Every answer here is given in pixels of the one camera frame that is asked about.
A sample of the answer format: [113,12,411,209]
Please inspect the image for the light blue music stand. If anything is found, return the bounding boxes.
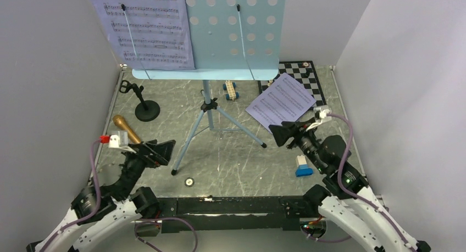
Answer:
[132,0,285,156]

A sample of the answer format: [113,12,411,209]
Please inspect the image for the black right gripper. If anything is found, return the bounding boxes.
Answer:
[268,116,326,171]

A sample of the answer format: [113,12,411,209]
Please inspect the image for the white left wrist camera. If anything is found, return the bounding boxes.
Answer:
[99,131,136,153]

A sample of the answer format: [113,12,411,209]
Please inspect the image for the small round table insert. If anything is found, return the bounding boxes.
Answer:
[185,177,195,187]

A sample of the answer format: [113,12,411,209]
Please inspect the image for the black white chessboard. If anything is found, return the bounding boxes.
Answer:
[273,61,327,110]

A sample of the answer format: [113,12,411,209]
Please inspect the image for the black microphone stand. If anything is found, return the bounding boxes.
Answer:
[119,80,160,122]

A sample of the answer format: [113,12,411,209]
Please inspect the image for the blue white toy brick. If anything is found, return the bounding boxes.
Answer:
[295,155,314,177]

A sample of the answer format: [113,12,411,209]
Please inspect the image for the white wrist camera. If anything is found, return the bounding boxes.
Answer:
[306,105,332,131]
[99,131,136,153]

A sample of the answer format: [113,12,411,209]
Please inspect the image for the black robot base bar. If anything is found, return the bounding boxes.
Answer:
[159,195,319,233]

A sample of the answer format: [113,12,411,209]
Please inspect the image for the sheet music pages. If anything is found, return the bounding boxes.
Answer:
[90,0,195,70]

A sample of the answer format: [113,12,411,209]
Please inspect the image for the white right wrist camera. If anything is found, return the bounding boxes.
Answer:
[306,105,332,131]

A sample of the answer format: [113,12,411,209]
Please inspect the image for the gold microphone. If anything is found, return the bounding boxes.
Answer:
[112,115,142,144]

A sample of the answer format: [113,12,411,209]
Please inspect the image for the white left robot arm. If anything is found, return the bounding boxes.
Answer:
[26,136,176,251]

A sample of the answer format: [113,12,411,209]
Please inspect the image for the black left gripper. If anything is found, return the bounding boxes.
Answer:
[119,139,175,199]

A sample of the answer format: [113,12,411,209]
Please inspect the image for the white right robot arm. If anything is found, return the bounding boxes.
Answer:
[269,120,431,251]

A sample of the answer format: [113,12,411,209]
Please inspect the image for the sheet music page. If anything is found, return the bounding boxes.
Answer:
[245,73,317,133]

